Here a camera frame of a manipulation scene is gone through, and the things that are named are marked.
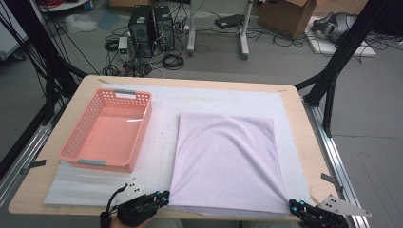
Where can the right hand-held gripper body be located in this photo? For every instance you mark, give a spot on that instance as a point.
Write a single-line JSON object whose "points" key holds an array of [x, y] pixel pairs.
{"points": [[326, 215]]}

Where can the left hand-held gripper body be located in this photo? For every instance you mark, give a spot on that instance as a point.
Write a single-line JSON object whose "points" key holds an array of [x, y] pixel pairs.
{"points": [[136, 209]]}

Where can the lilac printed towel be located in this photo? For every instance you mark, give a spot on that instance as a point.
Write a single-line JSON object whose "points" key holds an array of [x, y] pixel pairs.
{"points": [[228, 164]]}

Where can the pink plastic basket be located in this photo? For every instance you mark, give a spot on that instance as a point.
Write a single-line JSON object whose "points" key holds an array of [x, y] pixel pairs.
{"points": [[107, 136]]}

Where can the person's left hand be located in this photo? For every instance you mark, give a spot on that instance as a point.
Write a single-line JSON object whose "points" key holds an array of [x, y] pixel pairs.
{"points": [[115, 223]]}

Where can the grey table clamp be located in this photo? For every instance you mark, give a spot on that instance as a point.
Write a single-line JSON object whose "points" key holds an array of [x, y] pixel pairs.
{"points": [[34, 164], [332, 181]]}

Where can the white grid mat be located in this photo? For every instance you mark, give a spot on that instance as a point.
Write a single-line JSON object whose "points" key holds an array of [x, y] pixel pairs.
{"points": [[221, 98]]}

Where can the small white box device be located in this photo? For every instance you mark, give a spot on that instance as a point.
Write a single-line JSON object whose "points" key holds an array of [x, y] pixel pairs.
{"points": [[123, 44]]}

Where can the white floor board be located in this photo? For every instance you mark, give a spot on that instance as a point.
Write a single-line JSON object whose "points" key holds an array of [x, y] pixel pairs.
{"points": [[326, 47]]}

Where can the wide black computer tower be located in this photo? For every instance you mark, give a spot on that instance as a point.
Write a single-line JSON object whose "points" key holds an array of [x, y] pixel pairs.
{"points": [[141, 31]]}

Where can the narrow black computer tower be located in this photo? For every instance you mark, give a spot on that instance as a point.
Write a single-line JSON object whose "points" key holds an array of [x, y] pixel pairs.
{"points": [[164, 28]]}

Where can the white metal stand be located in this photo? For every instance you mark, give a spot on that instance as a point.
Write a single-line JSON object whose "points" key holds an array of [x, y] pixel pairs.
{"points": [[244, 34]]}

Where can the grey rounded machine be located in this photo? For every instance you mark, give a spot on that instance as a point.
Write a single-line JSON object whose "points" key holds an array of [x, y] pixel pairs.
{"points": [[335, 27]]}

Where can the flat black device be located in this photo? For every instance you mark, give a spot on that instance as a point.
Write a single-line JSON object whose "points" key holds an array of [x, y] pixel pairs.
{"points": [[229, 21]]}

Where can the open cardboard box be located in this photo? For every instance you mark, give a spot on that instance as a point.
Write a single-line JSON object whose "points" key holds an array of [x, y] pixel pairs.
{"points": [[285, 15]]}

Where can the clear plastic bag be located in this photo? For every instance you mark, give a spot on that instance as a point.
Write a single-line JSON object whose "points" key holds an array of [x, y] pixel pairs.
{"points": [[80, 22]]}

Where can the aluminium rail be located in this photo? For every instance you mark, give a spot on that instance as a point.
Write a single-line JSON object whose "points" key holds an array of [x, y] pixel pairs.
{"points": [[31, 142], [315, 118]]}

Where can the black metal frame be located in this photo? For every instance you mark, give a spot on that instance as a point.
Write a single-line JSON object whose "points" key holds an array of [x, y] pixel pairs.
{"points": [[38, 41], [348, 41]]}

